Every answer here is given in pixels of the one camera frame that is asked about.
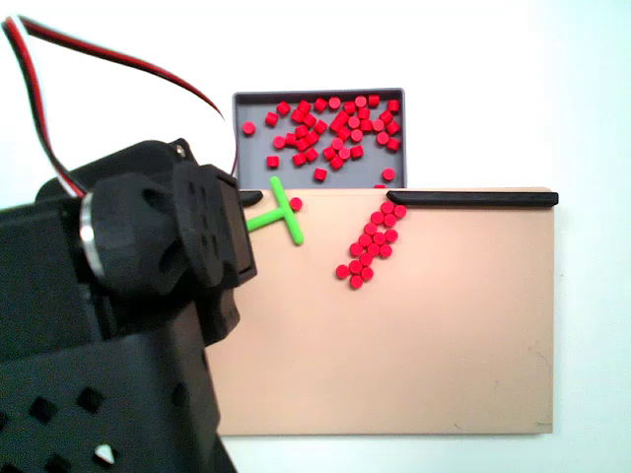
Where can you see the green T-shaped pusher tool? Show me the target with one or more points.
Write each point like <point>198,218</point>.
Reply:
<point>286,212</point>

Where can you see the grey tray container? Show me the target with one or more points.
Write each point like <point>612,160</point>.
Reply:
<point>256,172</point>

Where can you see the beige flat board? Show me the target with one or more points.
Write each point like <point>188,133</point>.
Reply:
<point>394,345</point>

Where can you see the black guide rail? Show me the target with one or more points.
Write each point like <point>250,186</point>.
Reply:
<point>251,198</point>
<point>473,199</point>

